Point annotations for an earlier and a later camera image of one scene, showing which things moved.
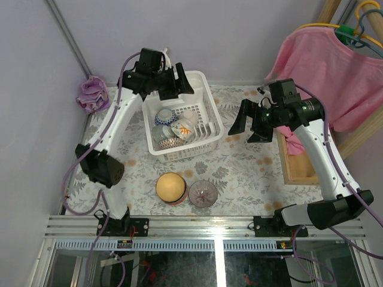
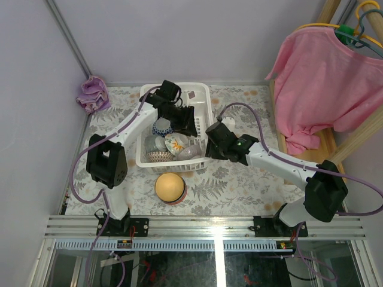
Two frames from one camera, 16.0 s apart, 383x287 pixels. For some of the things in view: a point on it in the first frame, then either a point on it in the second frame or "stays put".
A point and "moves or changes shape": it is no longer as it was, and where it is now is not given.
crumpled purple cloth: (95, 96) stays put
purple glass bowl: (203, 194) to (189, 152)
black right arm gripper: (246, 109) to (210, 152)
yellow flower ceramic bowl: (184, 130) moves or changes shape
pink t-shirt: (349, 83) stays put
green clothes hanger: (345, 34) stays put
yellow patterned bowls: (170, 186) stays put
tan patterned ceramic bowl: (170, 143) to (157, 156)
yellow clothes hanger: (356, 31) stays put
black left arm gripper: (172, 84) to (185, 120)
